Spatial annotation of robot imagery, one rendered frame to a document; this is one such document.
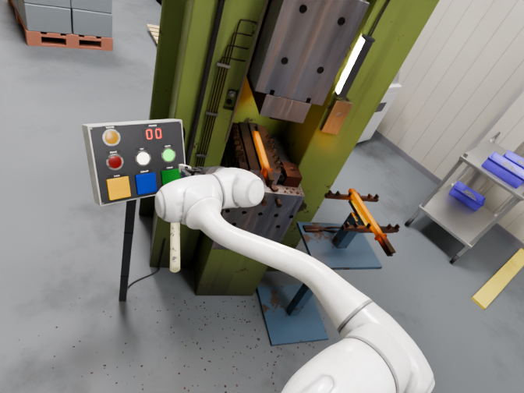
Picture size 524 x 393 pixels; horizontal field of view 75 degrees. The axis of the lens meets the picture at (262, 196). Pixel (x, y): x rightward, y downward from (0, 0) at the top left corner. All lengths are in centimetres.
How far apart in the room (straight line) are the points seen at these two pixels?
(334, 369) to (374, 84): 133
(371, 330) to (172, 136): 99
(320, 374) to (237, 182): 51
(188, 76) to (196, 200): 75
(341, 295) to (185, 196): 42
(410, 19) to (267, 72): 64
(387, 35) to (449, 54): 314
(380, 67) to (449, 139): 313
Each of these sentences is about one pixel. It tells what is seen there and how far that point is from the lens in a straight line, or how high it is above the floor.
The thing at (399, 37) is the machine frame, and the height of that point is 167.
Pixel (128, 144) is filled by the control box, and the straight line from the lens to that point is 131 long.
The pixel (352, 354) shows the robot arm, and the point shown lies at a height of 138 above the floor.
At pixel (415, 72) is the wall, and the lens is 490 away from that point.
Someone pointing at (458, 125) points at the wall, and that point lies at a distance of 468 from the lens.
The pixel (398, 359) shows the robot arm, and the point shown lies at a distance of 72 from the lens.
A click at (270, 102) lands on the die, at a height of 133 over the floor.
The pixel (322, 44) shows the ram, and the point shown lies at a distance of 138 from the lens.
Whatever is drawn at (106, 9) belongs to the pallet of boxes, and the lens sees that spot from 483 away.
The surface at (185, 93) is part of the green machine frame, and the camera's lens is 152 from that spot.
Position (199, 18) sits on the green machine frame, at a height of 153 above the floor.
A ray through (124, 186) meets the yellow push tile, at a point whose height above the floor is 101.
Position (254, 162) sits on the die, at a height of 99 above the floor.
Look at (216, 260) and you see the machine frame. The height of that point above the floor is 37.
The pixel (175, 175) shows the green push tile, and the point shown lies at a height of 102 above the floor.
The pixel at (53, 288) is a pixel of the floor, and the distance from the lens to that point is 228.
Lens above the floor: 190
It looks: 38 degrees down
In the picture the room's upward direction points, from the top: 23 degrees clockwise
